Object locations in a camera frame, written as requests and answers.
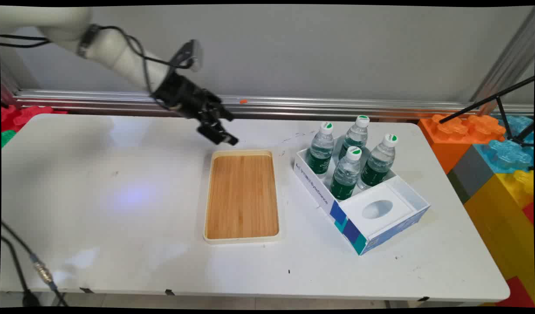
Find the aluminium frame rail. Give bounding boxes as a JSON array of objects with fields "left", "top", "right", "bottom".
[{"left": 12, "top": 89, "right": 535, "bottom": 119}]

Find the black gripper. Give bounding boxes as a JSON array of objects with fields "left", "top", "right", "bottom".
[{"left": 152, "top": 72, "right": 240, "bottom": 147}]

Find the plain black cable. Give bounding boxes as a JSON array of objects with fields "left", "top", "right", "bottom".
[{"left": 1, "top": 236, "right": 41, "bottom": 307}]

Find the black cable with metal connector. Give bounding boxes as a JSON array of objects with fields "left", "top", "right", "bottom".
[{"left": 1, "top": 221, "right": 70, "bottom": 307}]

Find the bamboo tray with cream rim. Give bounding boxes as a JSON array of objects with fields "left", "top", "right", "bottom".
[{"left": 203, "top": 150, "right": 281, "bottom": 244}]

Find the red giant building block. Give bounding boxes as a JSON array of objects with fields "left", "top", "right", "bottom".
[
  {"left": 496, "top": 276, "right": 535, "bottom": 307},
  {"left": 1, "top": 105, "right": 70, "bottom": 132}
]

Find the black tripod stand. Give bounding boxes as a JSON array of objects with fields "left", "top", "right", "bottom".
[{"left": 439, "top": 76, "right": 535, "bottom": 147}]

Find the clear water bottle green label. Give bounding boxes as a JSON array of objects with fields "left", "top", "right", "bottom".
[
  {"left": 339, "top": 115, "right": 370, "bottom": 160},
  {"left": 359, "top": 133, "right": 399, "bottom": 189},
  {"left": 329, "top": 146, "right": 363, "bottom": 201},
  {"left": 306, "top": 122, "right": 336, "bottom": 177}
]

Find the aluminium frame post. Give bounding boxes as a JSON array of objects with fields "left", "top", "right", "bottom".
[{"left": 470, "top": 8, "right": 535, "bottom": 116}]

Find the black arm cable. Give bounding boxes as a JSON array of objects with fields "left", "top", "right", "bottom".
[{"left": 0, "top": 25, "right": 194, "bottom": 96}]

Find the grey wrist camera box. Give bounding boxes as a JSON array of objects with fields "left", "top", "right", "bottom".
[{"left": 169, "top": 39, "right": 203, "bottom": 73}]

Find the orange giant building block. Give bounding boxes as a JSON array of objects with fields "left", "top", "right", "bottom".
[{"left": 418, "top": 114, "right": 507, "bottom": 174}]

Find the yellow giant building block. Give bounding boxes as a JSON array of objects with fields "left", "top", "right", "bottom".
[{"left": 464, "top": 170, "right": 535, "bottom": 302}]

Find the white cardboard box blue print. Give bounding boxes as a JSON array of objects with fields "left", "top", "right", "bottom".
[{"left": 293, "top": 135, "right": 431, "bottom": 256}]

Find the grey giant building block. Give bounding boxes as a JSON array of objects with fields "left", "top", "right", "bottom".
[{"left": 447, "top": 146, "right": 496, "bottom": 204}]

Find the light blue giant building block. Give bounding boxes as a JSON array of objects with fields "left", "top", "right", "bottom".
[
  {"left": 498, "top": 115, "right": 535, "bottom": 144},
  {"left": 473, "top": 140, "right": 535, "bottom": 174}
]

